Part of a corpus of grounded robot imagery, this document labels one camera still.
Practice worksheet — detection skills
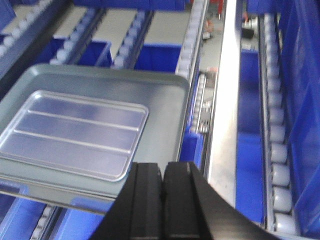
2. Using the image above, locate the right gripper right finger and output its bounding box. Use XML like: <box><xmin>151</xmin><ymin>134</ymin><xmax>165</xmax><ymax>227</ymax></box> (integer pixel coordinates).
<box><xmin>163</xmin><ymin>162</ymin><xmax>277</xmax><ymax>240</ymax></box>

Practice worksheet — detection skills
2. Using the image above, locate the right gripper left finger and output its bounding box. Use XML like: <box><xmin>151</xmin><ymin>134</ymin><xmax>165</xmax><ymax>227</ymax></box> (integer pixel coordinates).
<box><xmin>91</xmin><ymin>162</ymin><xmax>162</xmax><ymax>240</ymax></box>

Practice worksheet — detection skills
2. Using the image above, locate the silver metal tray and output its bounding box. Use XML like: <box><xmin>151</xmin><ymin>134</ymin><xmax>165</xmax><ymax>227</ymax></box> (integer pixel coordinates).
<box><xmin>0</xmin><ymin>90</ymin><xmax>149</xmax><ymax>182</ymax></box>

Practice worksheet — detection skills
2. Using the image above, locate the steel shelf divider beam right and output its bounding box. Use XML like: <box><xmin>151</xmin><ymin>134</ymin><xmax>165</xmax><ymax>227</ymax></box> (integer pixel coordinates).
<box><xmin>207</xmin><ymin>0</ymin><xmax>243</xmax><ymax>207</ymax></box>

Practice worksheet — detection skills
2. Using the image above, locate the grey plastic tray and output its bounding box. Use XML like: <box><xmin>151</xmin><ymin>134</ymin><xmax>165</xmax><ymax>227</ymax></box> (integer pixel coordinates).
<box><xmin>0</xmin><ymin>64</ymin><xmax>190</xmax><ymax>213</ymax></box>

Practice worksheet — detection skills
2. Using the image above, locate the right shelf roller rail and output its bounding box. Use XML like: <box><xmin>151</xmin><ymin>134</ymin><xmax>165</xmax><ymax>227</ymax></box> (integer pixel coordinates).
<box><xmin>258</xmin><ymin>13</ymin><xmax>299</xmax><ymax>236</ymax></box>

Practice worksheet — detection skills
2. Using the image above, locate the white roller rail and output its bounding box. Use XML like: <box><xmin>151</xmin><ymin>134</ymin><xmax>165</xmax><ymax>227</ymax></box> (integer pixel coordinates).
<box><xmin>49</xmin><ymin>8</ymin><xmax>106</xmax><ymax>65</ymax></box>
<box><xmin>175</xmin><ymin>0</ymin><xmax>209</xmax><ymax>82</ymax></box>
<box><xmin>111</xmin><ymin>10</ymin><xmax>154</xmax><ymax>70</ymax></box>

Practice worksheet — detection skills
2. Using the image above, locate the centre white roller rail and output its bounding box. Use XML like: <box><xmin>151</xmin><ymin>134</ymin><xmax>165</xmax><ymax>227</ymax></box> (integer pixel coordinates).
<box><xmin>111</xmin><ymin>10</ymin><xmax>154</xmax><ymax>70</ymax></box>

